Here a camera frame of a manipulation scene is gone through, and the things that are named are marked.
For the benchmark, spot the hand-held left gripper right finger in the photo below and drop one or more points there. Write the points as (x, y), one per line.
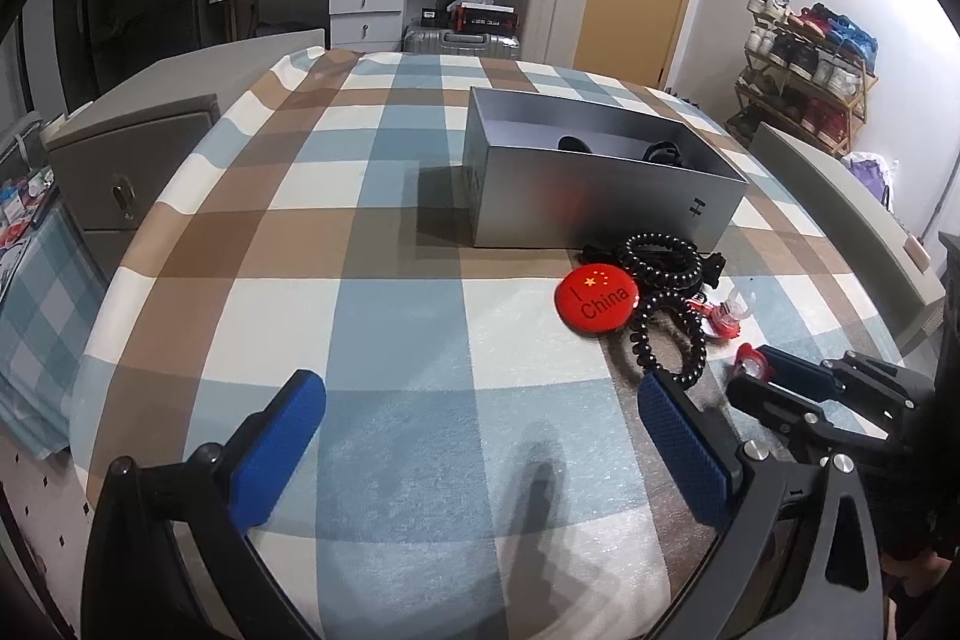
(682, 452)

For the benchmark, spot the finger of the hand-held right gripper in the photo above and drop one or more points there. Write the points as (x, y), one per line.
(772, 404)
(799, 374)

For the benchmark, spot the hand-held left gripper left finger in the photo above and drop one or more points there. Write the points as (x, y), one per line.
(281, 445)

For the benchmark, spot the red white hair clip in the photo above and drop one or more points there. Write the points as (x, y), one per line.
(721, 317)
(750, 362)

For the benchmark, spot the red round pin badge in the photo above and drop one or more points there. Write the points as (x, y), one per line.
(596, 302)

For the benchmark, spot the grey rectangular storage box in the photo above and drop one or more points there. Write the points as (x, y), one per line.
(600, 197)

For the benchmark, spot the small black hair clip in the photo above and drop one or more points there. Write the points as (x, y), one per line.
(711, 269)

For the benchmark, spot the blue brown checkered blanket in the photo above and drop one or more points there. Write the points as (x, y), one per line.
(375, 310)

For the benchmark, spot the small tan block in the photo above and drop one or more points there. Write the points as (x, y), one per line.
(916, 254)

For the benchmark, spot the purple bag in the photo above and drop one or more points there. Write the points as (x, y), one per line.
(870, 175)

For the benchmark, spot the black hair claw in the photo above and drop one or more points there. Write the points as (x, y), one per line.
(664, 151)

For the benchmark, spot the blue checkered cloth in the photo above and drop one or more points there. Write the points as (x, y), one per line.
(37, 325)

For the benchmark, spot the wooden shoe rack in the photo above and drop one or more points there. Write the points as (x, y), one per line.
(862, 100)

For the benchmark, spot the rows of shoes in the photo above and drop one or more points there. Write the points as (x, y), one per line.
(817, 59)

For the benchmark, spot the colourful bedside clutter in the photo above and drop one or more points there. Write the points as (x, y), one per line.
(22, 197)

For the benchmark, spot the silver suitcase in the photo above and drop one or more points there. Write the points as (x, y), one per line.
(457, 44)

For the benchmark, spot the white upright suitcase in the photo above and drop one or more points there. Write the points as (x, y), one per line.
(551, 6)

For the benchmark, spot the small black box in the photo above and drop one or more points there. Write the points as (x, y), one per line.
(435, 16)

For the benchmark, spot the red black box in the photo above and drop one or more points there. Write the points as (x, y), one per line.
(484, 18)

